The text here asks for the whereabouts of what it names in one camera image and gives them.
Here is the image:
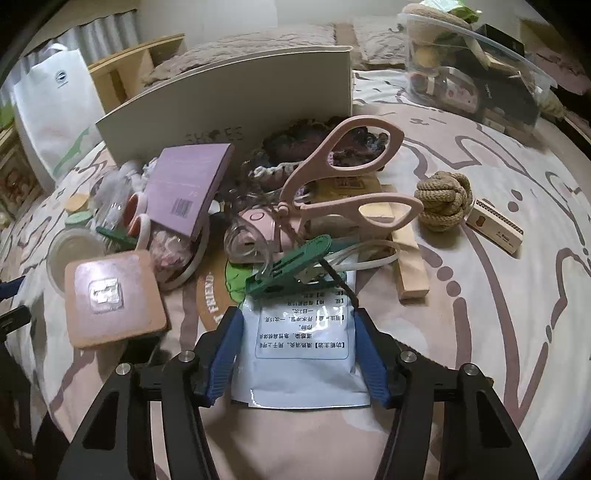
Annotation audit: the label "pink scissors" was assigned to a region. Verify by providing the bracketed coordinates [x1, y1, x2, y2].
[279, 115, 424, 247]

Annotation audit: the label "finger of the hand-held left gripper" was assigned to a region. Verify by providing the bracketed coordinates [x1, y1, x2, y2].
[0, 275, 25, 303]
[0, 305, 32, 344]

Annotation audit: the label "grey quilted pillow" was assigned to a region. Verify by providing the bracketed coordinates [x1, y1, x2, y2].
[353, 16, 407, 70]
[143, 21, 338, 86]

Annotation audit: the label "boxed harmonica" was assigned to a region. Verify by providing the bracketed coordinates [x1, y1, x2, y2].
[465, 198, 525, 256]

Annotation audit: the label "bag of pink hair ties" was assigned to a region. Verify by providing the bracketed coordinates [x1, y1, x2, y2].
[150, 228, 199, 282]

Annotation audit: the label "wooden block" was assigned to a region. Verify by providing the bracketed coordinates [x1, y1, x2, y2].
[390, 203, 430, 303]

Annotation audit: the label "white tote bag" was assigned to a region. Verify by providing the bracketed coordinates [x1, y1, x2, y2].
[11, 42, 107, 183]

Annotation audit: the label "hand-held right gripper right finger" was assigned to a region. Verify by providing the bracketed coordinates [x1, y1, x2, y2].
[353, 308, 539, 480]

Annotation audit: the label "teddy bear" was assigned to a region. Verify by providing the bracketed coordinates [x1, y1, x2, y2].
[0, 171, 28, 213]

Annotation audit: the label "black box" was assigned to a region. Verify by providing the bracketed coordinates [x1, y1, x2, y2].
[475, 24, 527, 58]

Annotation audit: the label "round cork green coaster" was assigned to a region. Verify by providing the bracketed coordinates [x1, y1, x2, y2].
[196, 251, 259, 333]

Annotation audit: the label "clear plastic bag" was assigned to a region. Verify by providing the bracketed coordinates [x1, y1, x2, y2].
[92, 161, 153, 217]

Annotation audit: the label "purple crochet doily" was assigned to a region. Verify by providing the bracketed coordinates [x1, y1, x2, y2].
[261, 117, 393, 171]

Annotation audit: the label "square cork coaster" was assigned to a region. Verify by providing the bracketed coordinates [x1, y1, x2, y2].
[64, 250, 168, 348]

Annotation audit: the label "beige fuzzy slipper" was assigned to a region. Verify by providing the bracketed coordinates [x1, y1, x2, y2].
[402, 2, 476, 33]

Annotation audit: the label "red label jar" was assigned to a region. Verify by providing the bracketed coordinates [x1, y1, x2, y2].
[434, 67, 481, 112]

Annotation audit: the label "green plastic clothespin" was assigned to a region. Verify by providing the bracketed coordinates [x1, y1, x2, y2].
[96, 226, 139, 250]
[245, 234, 333, 296]

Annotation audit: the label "green snack packet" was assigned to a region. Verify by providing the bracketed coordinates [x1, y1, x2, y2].
[443, 0, 481, 21]

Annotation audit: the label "silver printed sachet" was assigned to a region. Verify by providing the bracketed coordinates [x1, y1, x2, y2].
[231, 268, 372, 409]

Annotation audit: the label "rope knot ball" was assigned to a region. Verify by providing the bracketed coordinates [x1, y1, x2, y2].
[414, 171, 474, 232]

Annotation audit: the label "clear round plastic cup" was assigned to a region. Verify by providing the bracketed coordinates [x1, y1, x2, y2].
[46, 228, 107, 296]

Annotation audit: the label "purple book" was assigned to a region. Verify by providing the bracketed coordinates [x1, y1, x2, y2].
[143, 143, 236, 238]

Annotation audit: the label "grey curtain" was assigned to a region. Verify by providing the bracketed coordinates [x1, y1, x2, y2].
[46, 0, 139, 51]

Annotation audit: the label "wooden bedside shelf unit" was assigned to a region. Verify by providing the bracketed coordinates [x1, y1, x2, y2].
[0, 33, 188, 217]

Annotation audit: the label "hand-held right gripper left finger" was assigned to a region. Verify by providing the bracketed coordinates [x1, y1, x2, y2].
[58, 307, 245, 480]

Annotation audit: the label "white cardboard shoe box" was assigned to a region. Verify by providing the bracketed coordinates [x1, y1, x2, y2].
[95, 44, 354, 164]

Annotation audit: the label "pink plastic gadget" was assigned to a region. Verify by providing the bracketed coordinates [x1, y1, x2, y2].
[224, 208, 296, 264]

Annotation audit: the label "clear plastic storage bin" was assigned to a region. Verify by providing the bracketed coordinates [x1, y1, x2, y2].
[397, 11, 559, 139]

